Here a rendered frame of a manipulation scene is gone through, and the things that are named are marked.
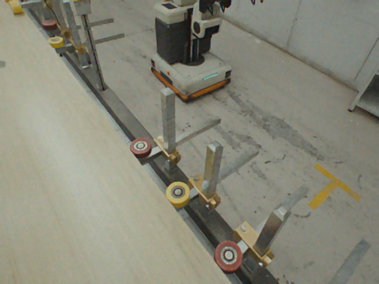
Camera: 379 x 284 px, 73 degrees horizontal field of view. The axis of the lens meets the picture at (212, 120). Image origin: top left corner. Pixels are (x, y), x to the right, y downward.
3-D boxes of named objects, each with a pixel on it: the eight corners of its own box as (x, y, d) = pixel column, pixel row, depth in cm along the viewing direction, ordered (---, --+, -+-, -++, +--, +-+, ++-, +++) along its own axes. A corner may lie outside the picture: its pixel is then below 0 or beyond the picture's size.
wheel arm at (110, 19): (112, 21, 191) (111, 15, 188) (114, 23, 189) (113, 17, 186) (49, 34, 169) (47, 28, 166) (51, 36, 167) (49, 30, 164)
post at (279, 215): (246, 264, 96) (281, 200, 63) (253, 272, 94) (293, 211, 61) (240, 270, 94) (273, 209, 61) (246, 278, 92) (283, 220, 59)
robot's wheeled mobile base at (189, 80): (149, 72, 284) (147, 52, 267) (195, 57, 316) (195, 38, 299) (184, 105, 249) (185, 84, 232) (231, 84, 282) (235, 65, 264)
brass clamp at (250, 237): (243, 225, 88) (246, 219, 84) (274, 258, 81) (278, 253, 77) (231, 237, 84) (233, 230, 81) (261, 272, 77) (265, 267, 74)
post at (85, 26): (103, 84, 155) (84, 9, 124) (107, 88, 152) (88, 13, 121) (97, 87, 152) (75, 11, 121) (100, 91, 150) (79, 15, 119)
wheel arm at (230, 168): (252, 151, 114) (254, 145, 111) (258, 156, 112) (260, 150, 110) (170, 207, 92) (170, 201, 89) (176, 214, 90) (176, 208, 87)
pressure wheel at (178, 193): (173, 222, 88) (172, 206, 80) (163, 204, 92) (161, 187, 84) (193, 211, 92) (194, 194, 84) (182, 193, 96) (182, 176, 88)
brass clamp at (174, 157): (164, 141, 115) (164, 133, 111) (182, 160, 108) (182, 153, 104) (153, 147, 111) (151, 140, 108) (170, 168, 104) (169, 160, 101)
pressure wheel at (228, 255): (230, 287, 75) (235, 276, 68) (206, 272, 78) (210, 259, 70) (241, 262, 81) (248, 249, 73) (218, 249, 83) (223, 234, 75)
